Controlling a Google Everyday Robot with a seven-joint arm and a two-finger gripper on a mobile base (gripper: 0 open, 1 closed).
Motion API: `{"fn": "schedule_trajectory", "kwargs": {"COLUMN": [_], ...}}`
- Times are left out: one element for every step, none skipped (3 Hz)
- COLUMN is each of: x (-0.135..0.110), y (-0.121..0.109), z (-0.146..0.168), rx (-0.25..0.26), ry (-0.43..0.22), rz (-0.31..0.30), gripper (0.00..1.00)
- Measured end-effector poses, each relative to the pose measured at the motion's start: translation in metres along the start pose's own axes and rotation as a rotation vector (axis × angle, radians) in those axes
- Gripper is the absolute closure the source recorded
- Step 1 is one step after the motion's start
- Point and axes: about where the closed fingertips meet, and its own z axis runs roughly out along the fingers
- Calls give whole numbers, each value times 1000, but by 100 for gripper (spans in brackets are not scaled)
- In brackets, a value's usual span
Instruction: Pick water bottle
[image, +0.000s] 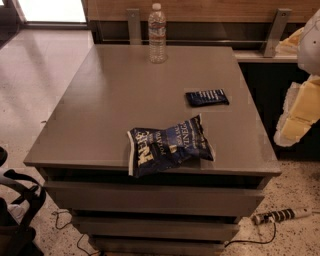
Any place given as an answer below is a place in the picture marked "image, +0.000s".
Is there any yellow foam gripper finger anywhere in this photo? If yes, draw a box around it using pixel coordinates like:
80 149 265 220
276 28 304 54
274 75 320 147

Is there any clear plastic water bottle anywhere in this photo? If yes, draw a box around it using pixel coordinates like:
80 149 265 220
148 3 167 64

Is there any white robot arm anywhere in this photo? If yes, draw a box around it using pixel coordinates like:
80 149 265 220
274 10 320 147

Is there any small dark blue snack packet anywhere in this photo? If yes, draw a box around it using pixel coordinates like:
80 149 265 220
185 89 229 107

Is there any white power strip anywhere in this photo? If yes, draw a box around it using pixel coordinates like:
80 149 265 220
251 207 312 225

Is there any grey drawer cabinet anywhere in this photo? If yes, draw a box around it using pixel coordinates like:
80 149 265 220
25 45 280 256

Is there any blue potato chips bag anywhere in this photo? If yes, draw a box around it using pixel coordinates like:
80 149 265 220
127 115 214 178

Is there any black chair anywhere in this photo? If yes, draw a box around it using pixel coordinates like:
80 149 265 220
0 147 46 256

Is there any right metal bracket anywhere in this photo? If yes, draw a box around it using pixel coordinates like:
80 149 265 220
261 8 292 58

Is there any metal bracket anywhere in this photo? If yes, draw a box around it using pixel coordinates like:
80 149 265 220
126 8 142 45
261 8 292 58

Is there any wooden wall bench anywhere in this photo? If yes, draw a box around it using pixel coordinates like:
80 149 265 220
82 0 320 62

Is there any black power cable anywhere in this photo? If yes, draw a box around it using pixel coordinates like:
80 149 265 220
223 221 278 249

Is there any left metal bracket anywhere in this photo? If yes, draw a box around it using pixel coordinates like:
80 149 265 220
126 8 142 45

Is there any thin black floor cable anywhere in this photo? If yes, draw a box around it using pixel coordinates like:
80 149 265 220
50 208 101 256

